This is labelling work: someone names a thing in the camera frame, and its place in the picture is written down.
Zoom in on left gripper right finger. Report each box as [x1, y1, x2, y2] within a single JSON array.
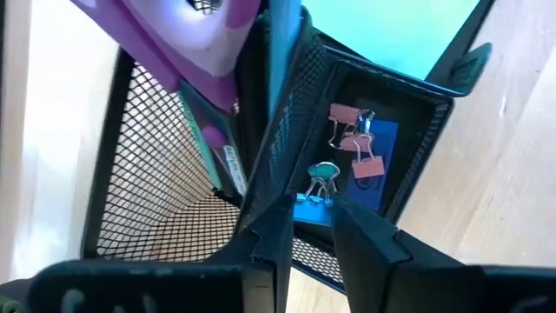
[[332, 195, 461, 313]]

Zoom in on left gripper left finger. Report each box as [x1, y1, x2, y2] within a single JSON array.
[[203, 195, 296, 313]]

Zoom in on blue binder clip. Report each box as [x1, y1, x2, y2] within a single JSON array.
[[293, 192, 335, 228]]

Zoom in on pink binder clip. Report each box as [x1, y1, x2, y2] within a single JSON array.
[[328, 102, 376, 151], [338, 132, 375, 154], [350, 137, 387, 180]]

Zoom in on teal binder clip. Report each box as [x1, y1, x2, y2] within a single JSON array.
[[305, 160, 342, 197]]

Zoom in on black mesh desk organizer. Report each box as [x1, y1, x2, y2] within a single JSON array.
[[80, 0, 494, 295]]

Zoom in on purple eraser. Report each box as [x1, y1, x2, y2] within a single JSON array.
[[346, 117, 400, 212]]

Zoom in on blue pen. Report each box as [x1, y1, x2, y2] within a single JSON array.
[[176, 80, 223, 191]]

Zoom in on purple handled scissors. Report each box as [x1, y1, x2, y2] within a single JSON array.
[[70, 0, 263, 113]]

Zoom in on teal sticky note pad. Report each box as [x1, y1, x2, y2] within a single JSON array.
[[301, 0, 482, 83]]

